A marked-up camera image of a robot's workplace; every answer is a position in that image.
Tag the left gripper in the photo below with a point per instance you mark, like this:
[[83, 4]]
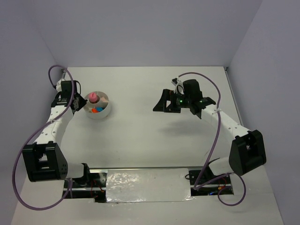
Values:
[[82, 103]]

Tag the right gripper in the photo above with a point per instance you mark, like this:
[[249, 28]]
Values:
[[169, 95]]

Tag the blue highlighter cap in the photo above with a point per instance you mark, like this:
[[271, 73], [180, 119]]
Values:
[[100, 109]]

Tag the blue tip black highlighter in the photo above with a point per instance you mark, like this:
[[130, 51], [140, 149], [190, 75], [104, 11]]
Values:
[[100, 109]]

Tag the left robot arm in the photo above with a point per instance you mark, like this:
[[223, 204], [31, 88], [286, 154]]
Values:
[[44, 160]]

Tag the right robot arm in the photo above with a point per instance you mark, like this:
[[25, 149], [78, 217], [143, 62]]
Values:
[[247, 150]]

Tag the white round divided container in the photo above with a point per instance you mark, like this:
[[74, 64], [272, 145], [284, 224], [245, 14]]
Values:
[[97, 110]]

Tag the silver foil mat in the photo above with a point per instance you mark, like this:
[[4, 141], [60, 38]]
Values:
[[147, 185]]

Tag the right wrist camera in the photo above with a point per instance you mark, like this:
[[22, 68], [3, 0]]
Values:
[[179, 89]]

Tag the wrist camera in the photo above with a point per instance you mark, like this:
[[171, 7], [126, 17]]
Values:
[[179, 89], [58, 85]]

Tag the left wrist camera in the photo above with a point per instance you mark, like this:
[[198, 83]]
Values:
[[58, 85]]

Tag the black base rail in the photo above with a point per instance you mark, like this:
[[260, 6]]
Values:
[[95, 189]]

